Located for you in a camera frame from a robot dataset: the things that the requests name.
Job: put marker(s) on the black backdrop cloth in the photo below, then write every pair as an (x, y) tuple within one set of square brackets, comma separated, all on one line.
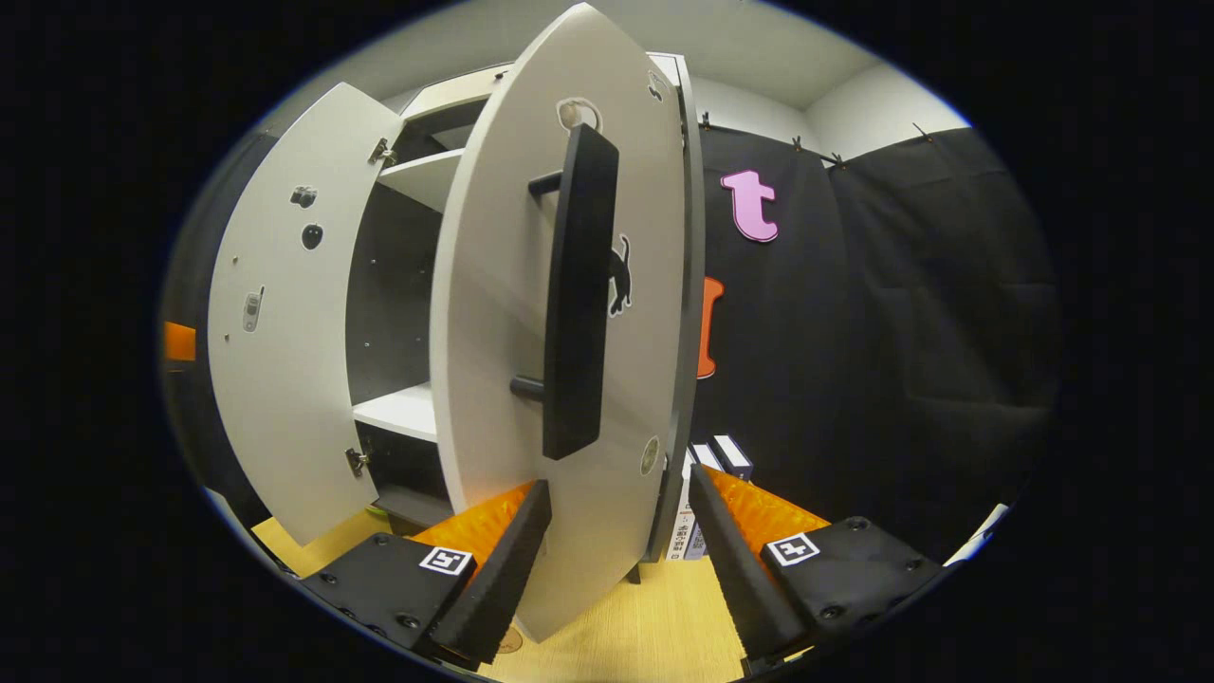
[(901, 332)]

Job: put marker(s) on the white cabinet shelf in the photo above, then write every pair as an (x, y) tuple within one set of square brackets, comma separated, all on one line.
[(403, 410), (427, 180)]

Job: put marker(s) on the round wooden coaster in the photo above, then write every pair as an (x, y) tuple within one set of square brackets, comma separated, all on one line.
[(512, 641)]

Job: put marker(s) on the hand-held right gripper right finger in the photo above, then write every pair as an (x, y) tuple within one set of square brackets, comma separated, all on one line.
[(735, 569)]

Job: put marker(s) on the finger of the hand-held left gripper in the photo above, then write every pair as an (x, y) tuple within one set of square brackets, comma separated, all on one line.
[(180, 341)]

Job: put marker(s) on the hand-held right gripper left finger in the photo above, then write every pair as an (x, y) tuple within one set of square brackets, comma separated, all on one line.
[(498, 579)]

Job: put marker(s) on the white dark blue box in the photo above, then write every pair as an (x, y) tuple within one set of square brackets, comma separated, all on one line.
[(704, 455), (732, 455), (685, 531)]

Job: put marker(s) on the white cabinet drawer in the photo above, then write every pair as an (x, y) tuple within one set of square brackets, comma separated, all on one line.
[(446, 95)]

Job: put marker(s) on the white side table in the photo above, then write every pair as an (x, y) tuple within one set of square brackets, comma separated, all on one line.
[(977, 536)]

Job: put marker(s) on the white cabinet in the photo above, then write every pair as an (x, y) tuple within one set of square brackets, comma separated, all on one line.
[(389, 285)]

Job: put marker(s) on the white cabinet door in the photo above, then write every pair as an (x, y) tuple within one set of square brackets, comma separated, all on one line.
[(493, 332), (285, 379)]

